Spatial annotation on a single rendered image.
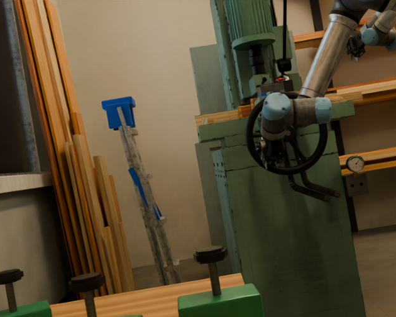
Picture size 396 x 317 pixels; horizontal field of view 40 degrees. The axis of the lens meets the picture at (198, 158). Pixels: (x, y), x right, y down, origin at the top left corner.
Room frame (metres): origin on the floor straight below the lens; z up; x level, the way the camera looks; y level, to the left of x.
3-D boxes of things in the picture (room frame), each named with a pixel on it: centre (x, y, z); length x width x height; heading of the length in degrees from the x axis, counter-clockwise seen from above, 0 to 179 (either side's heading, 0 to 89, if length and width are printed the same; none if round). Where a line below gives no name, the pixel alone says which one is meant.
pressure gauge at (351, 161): (2.05, -0.57, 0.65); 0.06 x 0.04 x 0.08; 92
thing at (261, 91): (2.06, -0.33, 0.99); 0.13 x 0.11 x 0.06; 92
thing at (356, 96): (2.26, -0.43, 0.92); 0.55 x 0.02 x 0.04; 92
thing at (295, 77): (2.44, -0.46, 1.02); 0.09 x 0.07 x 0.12; 92
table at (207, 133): (2.14, -0.32, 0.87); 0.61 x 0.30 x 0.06; 92
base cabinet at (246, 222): (2.37, -0.30, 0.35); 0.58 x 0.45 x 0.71; 2
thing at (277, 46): (2.47, -0.45, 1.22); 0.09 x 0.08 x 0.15; 2
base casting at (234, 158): (2.37, -0.30, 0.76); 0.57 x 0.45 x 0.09; 2
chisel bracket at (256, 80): (2.27, -0.31, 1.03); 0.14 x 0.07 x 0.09; 2
